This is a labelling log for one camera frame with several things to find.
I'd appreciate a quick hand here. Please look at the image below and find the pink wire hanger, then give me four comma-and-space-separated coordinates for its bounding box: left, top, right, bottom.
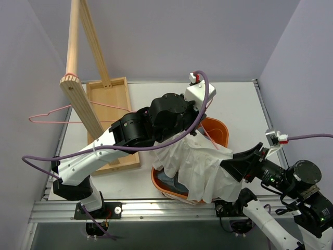
200, 98, 219, 150
28, 101, 133, 124

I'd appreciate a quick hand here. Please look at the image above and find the white pleated skirt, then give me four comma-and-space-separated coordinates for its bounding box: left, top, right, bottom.
151, 133, 242, 205

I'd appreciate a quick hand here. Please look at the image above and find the pink wire hanger front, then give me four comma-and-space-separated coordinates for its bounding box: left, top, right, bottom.
28, 101, 133, 124

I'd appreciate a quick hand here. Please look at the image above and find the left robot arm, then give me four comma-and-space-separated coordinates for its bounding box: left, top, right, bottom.
53, 91, 262, 218

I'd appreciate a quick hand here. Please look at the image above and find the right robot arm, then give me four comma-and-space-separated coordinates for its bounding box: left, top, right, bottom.
215, 143, 332, 249

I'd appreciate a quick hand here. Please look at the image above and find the orange plastic basket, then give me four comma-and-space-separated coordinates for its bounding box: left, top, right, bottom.
151, 117, 233, 204

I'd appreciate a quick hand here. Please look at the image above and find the wooden clothes rack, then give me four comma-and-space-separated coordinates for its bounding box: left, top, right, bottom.
59, 0, 142, 176

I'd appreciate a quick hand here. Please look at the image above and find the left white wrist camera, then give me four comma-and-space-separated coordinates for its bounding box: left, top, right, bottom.
184, 80, 216, 110

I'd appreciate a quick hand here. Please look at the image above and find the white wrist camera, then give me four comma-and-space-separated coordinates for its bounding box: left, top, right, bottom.
184, 80, 216, 110
265, 129, 289, 159

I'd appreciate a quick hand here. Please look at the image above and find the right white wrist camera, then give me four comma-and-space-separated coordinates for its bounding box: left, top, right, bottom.
265, 129, 289, 159

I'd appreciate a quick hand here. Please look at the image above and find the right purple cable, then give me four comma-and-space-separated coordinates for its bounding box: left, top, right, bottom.
278, 133, 333, 143

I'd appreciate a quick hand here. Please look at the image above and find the purple cable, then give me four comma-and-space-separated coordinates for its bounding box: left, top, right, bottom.
278, 133, 333, 143
21, 70, 209, 240

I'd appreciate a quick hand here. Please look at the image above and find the aluminium mounting rail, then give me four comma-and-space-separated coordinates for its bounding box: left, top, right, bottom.
28, 79, 312, 223

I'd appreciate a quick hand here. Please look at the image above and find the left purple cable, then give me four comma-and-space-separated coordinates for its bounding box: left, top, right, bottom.
21, 70, 209, 240

